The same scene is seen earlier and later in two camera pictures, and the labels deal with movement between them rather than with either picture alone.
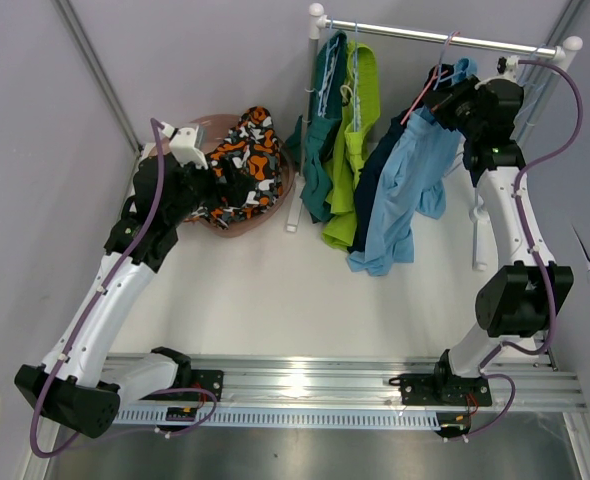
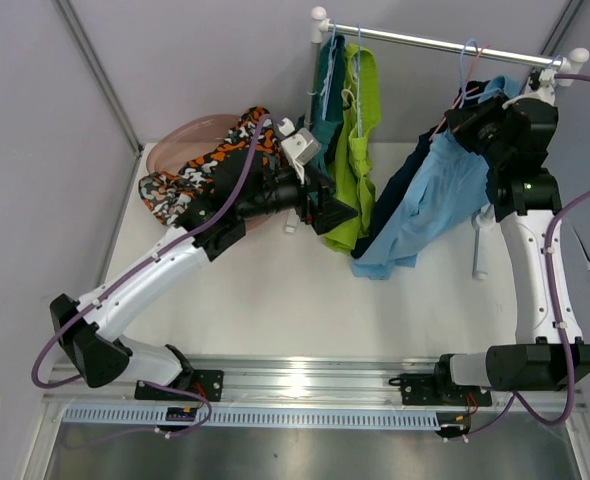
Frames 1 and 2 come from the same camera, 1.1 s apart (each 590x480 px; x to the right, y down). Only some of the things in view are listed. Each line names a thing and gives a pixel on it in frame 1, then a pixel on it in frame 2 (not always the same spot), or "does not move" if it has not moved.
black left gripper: x=233 y=192 → x=330 y=212
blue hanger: x=439 y=70 → x=465 y=97
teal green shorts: x=314 y=139 does not move
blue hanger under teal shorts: x=331 y=52 does not move
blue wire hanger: x=538 y=84 → x=560 y=61
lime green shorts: x=363 y=106 does not move
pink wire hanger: x=438 y=72 → x=464 y=98
